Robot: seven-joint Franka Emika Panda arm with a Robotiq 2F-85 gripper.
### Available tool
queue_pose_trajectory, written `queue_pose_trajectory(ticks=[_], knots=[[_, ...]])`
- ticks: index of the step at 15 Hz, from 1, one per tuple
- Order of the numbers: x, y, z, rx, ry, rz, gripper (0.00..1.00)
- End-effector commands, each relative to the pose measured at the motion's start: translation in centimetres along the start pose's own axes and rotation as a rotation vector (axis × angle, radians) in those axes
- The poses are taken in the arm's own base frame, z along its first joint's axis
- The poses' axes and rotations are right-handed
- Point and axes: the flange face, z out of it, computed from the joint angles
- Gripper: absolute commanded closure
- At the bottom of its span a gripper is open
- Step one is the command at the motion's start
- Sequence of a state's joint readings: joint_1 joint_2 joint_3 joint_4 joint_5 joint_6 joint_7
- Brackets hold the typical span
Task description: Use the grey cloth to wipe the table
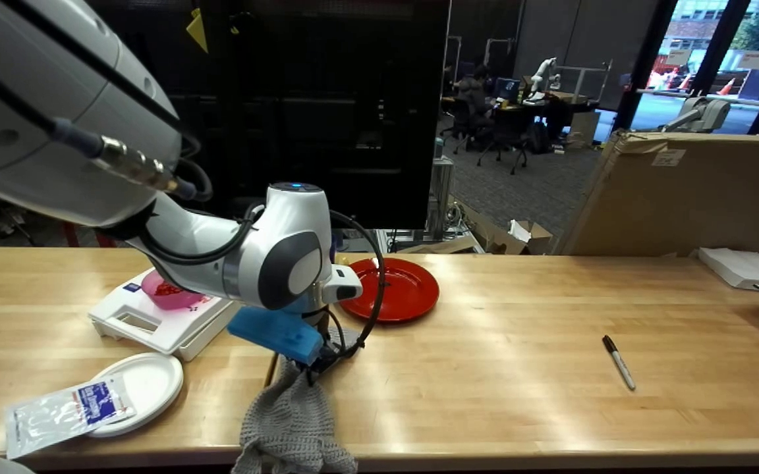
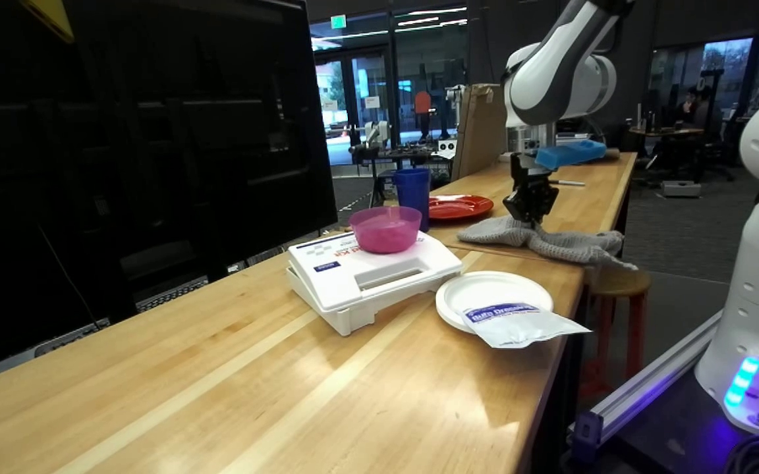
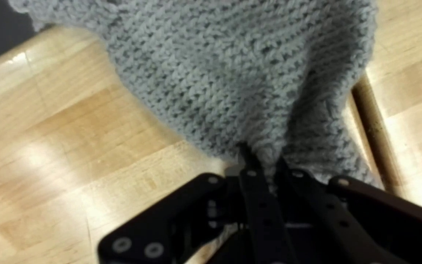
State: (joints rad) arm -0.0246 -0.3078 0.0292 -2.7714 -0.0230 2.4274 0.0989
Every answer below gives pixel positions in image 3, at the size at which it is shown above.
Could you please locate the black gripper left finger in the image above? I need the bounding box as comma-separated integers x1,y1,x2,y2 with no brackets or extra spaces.
96,142,295,264

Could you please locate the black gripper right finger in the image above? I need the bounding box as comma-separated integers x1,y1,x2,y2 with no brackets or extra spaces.
272,157,422,264

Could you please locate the grey knitted cloth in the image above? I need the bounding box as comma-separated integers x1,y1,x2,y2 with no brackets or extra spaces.
7,0,385,189

